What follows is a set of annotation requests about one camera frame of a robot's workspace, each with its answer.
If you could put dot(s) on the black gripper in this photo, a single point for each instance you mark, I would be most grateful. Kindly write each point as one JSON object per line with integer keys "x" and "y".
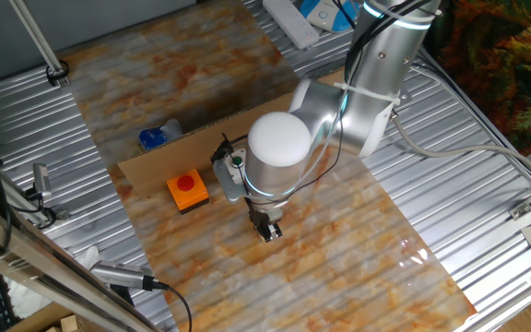
{"x": 262, "y": 216}

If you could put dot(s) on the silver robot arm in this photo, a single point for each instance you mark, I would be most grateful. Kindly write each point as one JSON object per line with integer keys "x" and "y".
{"x": 279, "y": 143}

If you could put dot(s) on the grey box green button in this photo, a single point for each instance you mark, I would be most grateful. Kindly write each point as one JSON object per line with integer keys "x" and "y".
{"x": 237, "y": 161}

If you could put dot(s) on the orange box red button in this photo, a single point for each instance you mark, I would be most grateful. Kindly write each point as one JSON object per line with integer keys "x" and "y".
{"x": 187, "y": 196}

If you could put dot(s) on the blue tissue pack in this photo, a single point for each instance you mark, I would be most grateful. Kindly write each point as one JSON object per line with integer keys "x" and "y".
{"x": 152, "y": 138}

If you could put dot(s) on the white power strip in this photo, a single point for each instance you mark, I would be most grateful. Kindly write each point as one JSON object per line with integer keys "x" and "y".
{"x": 293, "y": 23}

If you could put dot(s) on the light wooden block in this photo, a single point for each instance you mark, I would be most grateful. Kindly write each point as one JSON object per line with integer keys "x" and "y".
{"x": 69, "y": 324}

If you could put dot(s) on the blue white round device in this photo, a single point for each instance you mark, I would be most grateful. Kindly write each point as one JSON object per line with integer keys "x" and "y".
{"x": 325, "y": 14}

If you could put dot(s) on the tan wooden board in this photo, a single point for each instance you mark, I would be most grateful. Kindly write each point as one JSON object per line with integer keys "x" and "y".
{"x": 35, "y": 320}

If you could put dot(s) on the white crumpled cloth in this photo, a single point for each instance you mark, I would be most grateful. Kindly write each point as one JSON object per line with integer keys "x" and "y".
{"x": 28, "y": 299}

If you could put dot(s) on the colourful patterned cloth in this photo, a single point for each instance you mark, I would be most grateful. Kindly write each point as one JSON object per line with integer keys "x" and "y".
{"x": 500, "y": 55}

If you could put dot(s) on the thin metal rod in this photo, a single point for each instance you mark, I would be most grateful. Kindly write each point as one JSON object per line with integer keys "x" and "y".
{"x": 35, "y": 32}

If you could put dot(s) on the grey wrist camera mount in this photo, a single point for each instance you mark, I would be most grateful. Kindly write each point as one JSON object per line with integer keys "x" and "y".
{"x": 226, "y": 180}

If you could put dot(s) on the brown cardboard wall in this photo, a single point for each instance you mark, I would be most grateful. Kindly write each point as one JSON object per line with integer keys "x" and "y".
{"x": 178, "y": 152}

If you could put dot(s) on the long grey camera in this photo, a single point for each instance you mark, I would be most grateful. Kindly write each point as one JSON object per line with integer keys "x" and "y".
{"x": 118, "y": 274}

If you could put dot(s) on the small grey camera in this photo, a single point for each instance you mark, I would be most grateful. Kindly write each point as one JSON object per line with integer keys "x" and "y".
{"x": 42, "y": 177}

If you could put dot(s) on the aluminium frame bar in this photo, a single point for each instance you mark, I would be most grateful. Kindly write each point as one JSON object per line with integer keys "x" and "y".
{"x": 16, "y": 258}

